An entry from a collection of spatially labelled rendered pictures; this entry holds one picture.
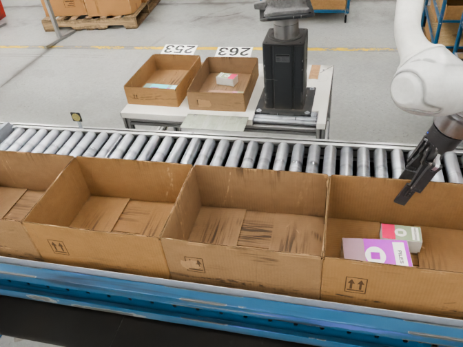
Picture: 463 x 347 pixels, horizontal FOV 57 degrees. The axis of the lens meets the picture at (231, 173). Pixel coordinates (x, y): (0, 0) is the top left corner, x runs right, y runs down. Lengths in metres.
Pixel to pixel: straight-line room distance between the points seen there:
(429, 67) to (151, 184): 0.86
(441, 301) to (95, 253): 0.86
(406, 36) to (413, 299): 0.58
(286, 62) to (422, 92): 1.11
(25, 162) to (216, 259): 0.78
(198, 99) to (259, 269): 1.18
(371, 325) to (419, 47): 0.61
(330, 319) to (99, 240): 0.60
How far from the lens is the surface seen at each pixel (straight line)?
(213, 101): 2.06
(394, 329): 1.08
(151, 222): 1.35
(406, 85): 0.89
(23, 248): 1.36
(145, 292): 1.15
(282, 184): 1.24
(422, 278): 1.04
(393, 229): 1.24
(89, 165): 1.43
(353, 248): 1.14
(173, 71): 2.50
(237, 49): 2.41
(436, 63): 0.92
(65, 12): 5.99
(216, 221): 1.30
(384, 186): 1.22
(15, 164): 1.60
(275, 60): 1.93
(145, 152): 1.89
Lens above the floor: 1.81
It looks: 39 degrees down
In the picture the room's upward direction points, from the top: 7 degrees counter-clockwise
